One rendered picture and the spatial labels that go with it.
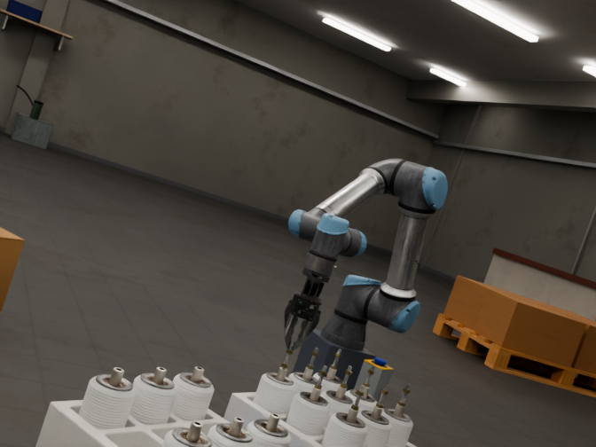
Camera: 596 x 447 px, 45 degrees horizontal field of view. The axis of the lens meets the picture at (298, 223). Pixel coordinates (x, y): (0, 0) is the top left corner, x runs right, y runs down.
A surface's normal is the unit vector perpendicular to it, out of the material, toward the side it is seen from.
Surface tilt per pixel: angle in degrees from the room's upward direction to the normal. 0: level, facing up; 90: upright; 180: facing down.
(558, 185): 90
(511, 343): 90
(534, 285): 90
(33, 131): 90
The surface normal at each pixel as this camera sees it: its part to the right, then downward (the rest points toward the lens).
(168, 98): 0.39, 0.18
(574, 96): -0.86, -0.28
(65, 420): -0.58, -0.15
